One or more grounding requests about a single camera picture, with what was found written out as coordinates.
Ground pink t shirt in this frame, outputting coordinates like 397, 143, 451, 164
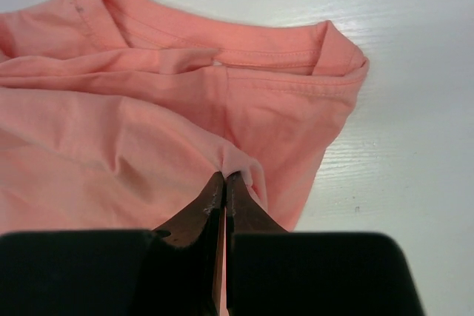
1, 0, 369, 232

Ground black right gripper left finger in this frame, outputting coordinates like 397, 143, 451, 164
1, 172, 224, 315

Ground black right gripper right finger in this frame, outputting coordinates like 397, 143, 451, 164
226, 172, 424, 315

